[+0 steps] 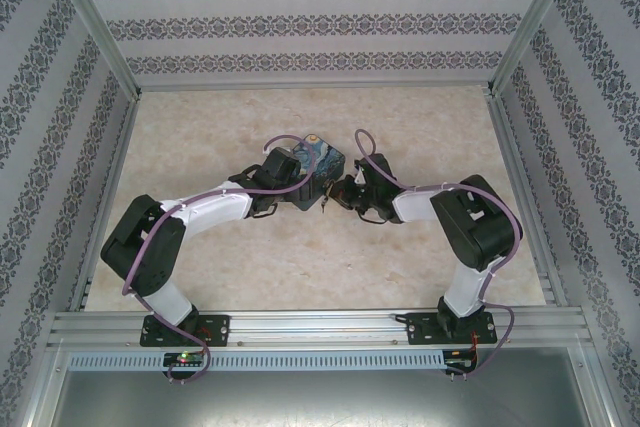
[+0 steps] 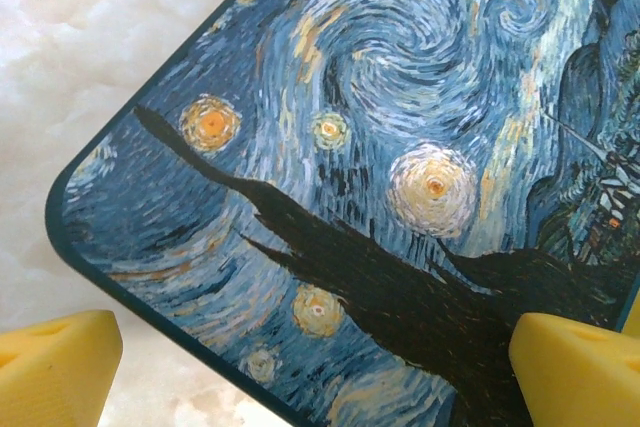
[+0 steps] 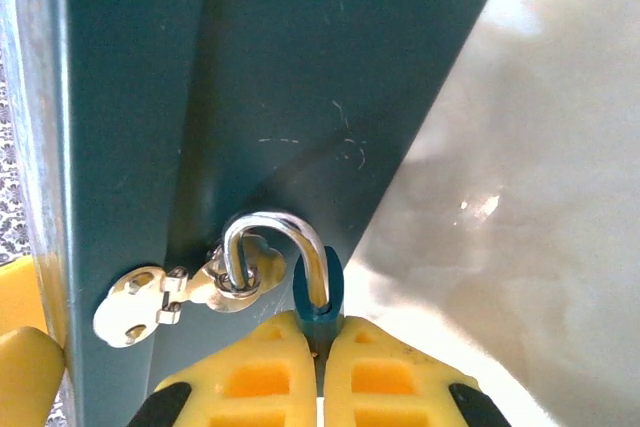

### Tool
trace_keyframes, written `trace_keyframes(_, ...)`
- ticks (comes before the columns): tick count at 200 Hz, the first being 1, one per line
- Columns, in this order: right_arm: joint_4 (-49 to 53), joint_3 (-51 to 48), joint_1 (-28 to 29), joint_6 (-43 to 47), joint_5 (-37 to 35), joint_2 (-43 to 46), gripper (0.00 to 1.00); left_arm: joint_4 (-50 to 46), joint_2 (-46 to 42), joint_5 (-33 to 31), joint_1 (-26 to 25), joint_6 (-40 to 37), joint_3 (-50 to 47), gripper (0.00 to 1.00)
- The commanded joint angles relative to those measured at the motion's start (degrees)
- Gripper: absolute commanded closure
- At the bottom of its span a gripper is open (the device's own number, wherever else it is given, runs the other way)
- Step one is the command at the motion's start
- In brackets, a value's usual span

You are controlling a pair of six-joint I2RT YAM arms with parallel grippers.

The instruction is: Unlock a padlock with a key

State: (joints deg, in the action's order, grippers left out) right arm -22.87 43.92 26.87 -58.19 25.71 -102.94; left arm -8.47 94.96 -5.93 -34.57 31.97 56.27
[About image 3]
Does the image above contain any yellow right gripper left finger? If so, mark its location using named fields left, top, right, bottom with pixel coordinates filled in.
left=127, top=309, right=320, bottom=427

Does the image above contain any teal starry night tin box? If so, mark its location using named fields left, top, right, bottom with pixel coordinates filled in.
left=5, top=0, right=517, bottom=427

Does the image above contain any small teal padlock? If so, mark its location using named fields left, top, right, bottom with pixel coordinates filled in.
left=221, top=211, right=346, bottom=354

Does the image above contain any silver hasp latch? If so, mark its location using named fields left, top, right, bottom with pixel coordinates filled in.
left=92, top=234, right=290, bottom=349

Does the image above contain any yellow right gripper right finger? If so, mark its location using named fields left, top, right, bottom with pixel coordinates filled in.
left=322, top=316, right=512, bottom=427

